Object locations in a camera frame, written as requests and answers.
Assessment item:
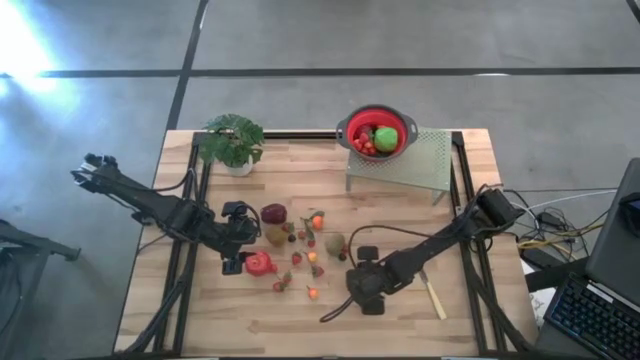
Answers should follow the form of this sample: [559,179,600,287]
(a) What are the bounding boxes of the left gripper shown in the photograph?
[214,200,262,277]

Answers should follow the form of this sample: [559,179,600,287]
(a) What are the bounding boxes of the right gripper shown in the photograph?
[345,245,404,317]

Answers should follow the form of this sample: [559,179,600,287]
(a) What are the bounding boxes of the green perforated metal shelf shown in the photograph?
[344,126,454,205]

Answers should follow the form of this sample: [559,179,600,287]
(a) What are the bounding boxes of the green toy apple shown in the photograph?
[373,126,400,154]

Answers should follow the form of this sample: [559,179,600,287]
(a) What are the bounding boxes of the red colander with grey rim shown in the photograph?
[335,103,419,164]

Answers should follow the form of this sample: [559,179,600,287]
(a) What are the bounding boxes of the large red toy apple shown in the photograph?
[244,249,275,278]

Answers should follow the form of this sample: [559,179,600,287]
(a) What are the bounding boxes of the dark red toy apple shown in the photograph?
[259,202,289,226]

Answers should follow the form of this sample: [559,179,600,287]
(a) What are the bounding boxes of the orange toy mandarin with leaves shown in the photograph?
[299,209,326,242]

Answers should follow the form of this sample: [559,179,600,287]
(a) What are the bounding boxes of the green plant in white pot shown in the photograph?
[196,113,266,177]

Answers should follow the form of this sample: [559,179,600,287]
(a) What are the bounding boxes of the black power brick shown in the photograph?
[519,247,554,270]

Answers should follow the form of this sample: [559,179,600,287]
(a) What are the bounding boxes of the white paper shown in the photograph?
[528,287,551,326]

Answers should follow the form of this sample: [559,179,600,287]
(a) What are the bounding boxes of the black power adapter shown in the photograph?
[537,211,565,229]

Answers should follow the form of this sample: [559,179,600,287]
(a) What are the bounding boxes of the black metal stand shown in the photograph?
[0,218,82,360]

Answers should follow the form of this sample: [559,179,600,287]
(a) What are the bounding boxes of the grey laptop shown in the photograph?
[542,157,640,360]

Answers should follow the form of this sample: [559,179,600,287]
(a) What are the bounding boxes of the small black device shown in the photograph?
[618,192,640,237]

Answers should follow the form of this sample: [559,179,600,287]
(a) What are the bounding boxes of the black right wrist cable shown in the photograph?
[319,224,454,324]

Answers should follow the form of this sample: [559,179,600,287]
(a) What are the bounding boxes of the knife with cream handle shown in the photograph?
[418,269,448,321]

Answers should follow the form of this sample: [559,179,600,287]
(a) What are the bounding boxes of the black metal table frame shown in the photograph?
[113,130,539,359]

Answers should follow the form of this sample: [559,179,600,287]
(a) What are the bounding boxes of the yellow cable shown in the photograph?
[517,223,606,250]

